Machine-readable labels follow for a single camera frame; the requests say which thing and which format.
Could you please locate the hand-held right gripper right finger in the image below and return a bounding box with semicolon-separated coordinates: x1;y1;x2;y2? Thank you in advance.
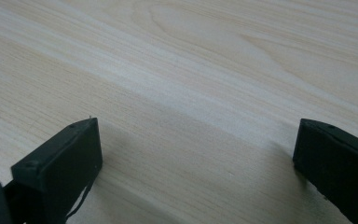
292;118;358;224

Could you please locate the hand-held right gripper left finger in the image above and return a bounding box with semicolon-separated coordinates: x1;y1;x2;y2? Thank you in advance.
3;117;103;224

